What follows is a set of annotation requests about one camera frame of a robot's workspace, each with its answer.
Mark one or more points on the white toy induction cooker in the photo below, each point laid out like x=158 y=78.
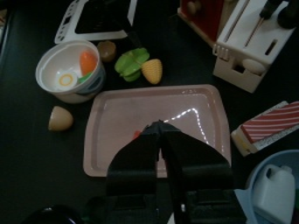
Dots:
x=65 y=32

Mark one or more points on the red white striped toy block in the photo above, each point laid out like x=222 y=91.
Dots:
x=269 y=125

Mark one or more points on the brown toy eggshell half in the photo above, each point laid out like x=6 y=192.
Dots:
x=61 y=119
x=106 y=50

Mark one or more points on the white toy egg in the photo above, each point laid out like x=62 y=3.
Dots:
x=253 y=66

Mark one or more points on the white toy knife block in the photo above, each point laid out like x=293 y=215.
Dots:
x=249 y=35

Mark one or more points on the green toy corn husk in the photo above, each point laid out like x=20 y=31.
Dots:
x=130 y=62

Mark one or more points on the plate with colourful food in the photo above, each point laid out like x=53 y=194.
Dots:
x=58 y=62

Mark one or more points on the pink plastic tray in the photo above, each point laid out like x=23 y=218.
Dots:
x=155 y=102

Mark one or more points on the white toy milk bottle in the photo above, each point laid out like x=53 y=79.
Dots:
x=274 y=195

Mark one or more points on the yellow toy corn bottom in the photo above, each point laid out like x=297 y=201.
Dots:
x=153 y=70

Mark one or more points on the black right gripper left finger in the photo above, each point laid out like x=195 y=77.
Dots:
x=137 y=163

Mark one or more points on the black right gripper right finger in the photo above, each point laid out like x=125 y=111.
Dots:
x=194 y=163

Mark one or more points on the orange toy carrot piece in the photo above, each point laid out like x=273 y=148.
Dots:
x=87 y=61

